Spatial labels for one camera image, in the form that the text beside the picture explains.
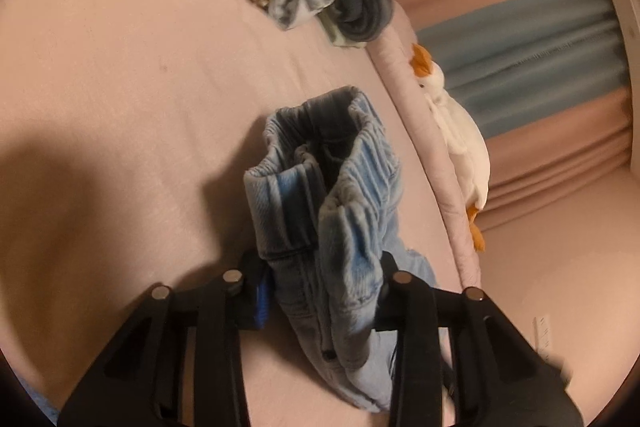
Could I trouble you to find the pink bed sheet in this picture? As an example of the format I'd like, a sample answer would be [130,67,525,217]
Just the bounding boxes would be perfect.
[1,0,460,407]

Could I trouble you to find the pink and blue curtain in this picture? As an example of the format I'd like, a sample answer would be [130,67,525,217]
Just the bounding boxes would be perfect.
[397,0,632,230]

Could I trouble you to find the white plush goose toy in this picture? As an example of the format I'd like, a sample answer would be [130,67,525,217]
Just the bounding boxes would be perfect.
[410,43,490,251]

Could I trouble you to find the light blue denim pants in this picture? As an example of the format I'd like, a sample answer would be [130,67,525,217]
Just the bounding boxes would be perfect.
[244,87,436,413]

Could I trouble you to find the pink quilted duvet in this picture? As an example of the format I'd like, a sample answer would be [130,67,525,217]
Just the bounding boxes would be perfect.
[345,0,482,291]

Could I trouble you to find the white wall power strip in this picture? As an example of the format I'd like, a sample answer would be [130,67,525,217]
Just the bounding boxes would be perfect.
[534,314,552,362]

